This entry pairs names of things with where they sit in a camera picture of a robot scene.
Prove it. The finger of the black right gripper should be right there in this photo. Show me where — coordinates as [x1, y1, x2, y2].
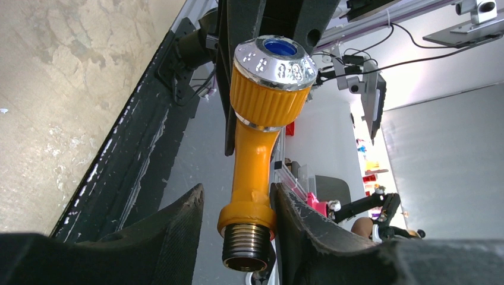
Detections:
[215, 1, 266, 156]
[291, 0, 340, 55]

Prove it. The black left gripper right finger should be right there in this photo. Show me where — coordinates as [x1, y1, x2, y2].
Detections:
[270, 183, 503, 284]

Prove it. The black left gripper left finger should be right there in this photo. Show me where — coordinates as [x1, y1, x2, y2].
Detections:
[1, 184, 204, 284]

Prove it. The orange water faucet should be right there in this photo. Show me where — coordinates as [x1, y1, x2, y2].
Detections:
[217, 35, 317, 272]

